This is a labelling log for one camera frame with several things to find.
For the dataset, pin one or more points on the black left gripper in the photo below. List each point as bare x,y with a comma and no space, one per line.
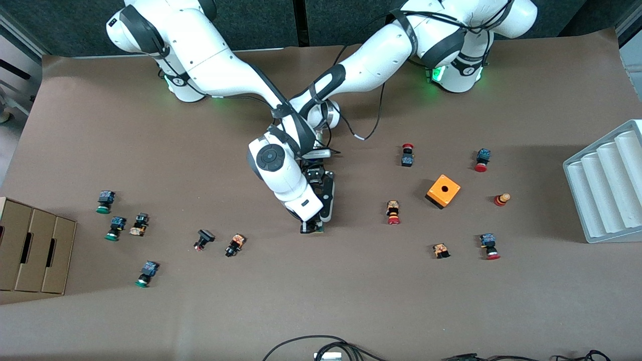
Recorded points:
314,176

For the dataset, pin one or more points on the green load switch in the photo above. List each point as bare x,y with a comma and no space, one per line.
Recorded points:
318,229

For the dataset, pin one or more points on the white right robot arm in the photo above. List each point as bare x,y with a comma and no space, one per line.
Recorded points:
215,65

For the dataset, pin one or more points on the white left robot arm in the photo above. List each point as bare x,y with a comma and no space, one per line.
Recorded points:
381,55

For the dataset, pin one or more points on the red emergency stop orange block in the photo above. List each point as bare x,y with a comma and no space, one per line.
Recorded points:
392,206

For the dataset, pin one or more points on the black button orange block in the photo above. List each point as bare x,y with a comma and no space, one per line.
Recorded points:
236,242
139,225

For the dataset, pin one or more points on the red mushroom button blue block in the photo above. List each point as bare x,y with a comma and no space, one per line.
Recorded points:
487,240
407,160
483,154

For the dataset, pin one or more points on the black square push button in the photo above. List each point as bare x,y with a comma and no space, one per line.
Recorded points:
205,235

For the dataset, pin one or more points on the orange contact block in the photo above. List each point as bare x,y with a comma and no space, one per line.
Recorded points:
441,249

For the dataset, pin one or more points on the white plug connector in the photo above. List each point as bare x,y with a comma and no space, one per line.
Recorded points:
327,356

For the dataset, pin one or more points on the green push button blue block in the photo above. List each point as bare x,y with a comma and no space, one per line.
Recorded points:
106,196
149,268
118,222

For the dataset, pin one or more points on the red orange emergency stop head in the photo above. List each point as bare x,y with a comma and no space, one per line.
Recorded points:
500,200

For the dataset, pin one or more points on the brown cardboard box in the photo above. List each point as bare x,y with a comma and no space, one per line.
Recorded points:
35,255

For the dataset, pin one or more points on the grey ribbed plastic tray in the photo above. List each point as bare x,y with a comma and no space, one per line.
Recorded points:
602,200

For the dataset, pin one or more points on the grey framed cart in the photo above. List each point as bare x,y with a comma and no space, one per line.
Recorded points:
12,75

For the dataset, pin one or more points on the grey cabinet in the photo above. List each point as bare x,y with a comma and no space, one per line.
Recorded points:
633,65

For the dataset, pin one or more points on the orange button enclosure box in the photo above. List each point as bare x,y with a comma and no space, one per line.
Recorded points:
435,193

